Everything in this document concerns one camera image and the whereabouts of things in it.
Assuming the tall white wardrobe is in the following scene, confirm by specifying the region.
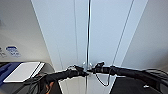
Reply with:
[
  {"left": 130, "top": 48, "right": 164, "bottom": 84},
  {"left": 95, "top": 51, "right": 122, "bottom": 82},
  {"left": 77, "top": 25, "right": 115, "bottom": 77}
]
[{"left": 30, "top": 0, "right": 149, "bottom": 94}]

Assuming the flat white board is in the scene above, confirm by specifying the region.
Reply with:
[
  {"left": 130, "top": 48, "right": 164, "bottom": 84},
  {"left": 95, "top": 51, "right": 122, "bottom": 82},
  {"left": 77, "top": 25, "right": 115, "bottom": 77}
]
[{"left": 3, "top": 61, "right": 45, "bottom": 84}]

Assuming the blue plastic object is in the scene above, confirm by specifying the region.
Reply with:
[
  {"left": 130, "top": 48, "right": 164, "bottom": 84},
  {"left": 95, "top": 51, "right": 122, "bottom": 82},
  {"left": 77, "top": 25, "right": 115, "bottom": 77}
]
[{"left": 0, "top": 63, "right": 16, "bottom": 83}]

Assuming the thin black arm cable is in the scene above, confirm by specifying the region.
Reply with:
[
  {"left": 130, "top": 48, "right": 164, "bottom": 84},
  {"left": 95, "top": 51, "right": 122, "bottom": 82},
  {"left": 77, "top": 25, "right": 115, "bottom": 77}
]
[{"left": 94, "top": 73, "right": 112, "bottom": 88}]

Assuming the blue and white wall sign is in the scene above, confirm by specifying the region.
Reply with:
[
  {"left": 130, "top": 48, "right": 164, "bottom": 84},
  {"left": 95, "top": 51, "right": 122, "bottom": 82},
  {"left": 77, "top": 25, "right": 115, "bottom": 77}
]
[{"left": 5, "top": 45, "right": 22, "bottom": 58}]

